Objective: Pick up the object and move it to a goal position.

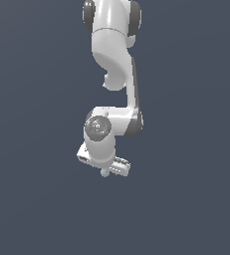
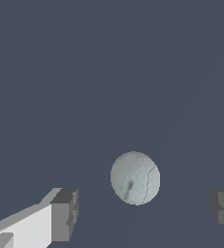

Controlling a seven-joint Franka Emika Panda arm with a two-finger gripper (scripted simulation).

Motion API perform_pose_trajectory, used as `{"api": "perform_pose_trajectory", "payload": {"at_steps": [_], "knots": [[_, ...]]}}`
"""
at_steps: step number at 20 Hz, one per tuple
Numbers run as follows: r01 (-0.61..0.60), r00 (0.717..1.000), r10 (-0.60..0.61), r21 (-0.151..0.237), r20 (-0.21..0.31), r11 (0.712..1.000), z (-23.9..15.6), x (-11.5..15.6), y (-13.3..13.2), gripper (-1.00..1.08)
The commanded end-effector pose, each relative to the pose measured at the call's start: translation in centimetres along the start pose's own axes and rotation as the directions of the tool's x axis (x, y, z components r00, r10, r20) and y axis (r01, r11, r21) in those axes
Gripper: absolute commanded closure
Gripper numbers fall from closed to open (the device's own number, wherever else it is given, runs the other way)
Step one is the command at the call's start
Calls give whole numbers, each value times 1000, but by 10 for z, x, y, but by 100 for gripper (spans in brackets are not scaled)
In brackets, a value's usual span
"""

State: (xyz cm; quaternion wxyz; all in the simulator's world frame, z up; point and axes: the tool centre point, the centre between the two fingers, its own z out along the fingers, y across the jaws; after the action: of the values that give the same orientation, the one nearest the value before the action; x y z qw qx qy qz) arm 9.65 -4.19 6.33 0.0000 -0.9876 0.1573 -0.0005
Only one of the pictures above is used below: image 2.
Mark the pale grey ball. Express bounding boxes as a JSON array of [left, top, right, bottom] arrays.
[[110, 150, 161, 206]]

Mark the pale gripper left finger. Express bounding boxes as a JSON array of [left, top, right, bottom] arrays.
[[0, 187, 80, 248]]

